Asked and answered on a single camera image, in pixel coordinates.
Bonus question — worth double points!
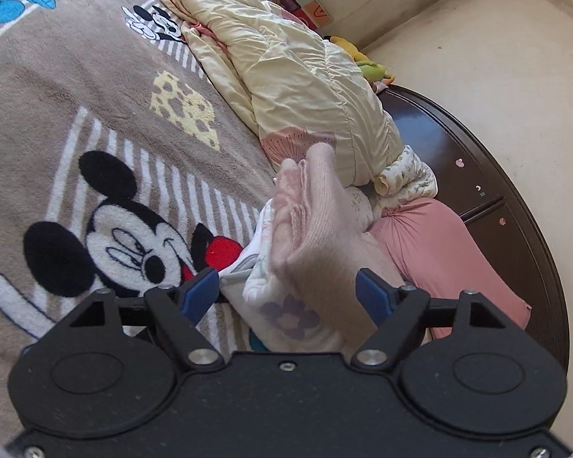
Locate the yellow plush toy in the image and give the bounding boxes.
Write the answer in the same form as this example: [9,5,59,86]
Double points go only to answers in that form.
[325,35,394,88]

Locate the white floral folded clothes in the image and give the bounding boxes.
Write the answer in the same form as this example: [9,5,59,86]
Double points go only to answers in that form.
[218,144,440,356]

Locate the pink pillow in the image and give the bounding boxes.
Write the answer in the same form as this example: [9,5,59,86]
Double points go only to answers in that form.
[369,197,532,329]

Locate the Mickey Mouse bed blanket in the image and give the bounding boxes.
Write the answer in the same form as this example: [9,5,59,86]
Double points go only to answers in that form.
[0,0,273,442]

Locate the cream yellow quilt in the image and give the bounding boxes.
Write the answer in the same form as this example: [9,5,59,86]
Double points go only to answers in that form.
[160,0,403,195]

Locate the dark wooden headboard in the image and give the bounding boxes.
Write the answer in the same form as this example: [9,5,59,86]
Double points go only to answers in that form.
[379,86,570,368]

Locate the beige knit sweater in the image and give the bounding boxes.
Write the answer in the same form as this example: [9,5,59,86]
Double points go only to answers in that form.
[269,143,403,357]

